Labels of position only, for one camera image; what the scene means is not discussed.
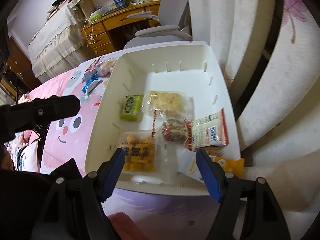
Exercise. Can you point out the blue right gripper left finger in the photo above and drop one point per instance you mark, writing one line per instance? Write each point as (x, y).
(110, 172)

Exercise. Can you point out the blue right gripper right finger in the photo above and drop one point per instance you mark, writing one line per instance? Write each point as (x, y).
(211, 173)

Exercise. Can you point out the blue white snack packet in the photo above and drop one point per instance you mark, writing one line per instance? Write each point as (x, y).
(90, 86)

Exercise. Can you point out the orange white snack packet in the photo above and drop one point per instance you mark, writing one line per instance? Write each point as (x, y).
(186, 165)

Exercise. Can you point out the yellow fried snack bag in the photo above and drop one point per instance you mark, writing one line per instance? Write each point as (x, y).
(140, 151)

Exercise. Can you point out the red white barcode packet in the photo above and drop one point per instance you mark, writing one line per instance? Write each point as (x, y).
(208, 131)

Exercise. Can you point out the round nut cake packet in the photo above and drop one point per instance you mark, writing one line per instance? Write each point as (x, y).
(175, 131)

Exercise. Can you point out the green snack packet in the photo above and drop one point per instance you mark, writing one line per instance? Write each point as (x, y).
(131, 109)

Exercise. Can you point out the clear rice cracker packet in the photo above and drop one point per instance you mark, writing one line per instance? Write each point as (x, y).
(168, 104)

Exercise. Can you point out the blueberry pastry packet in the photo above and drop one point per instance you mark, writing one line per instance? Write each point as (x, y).
(105, 67)

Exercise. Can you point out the white plastic storage bin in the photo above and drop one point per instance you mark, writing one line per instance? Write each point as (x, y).
(149, 85)

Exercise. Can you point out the green tissue pack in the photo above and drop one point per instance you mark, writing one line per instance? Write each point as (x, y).
(94, 17)

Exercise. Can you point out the wooden desk with drawers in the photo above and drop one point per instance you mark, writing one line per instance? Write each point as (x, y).
(112, 32)

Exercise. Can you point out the white floral curtain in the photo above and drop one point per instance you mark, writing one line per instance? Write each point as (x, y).
(268, 51)

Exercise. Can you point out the grey office chair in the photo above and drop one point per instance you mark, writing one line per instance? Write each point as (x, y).
(172, 17)

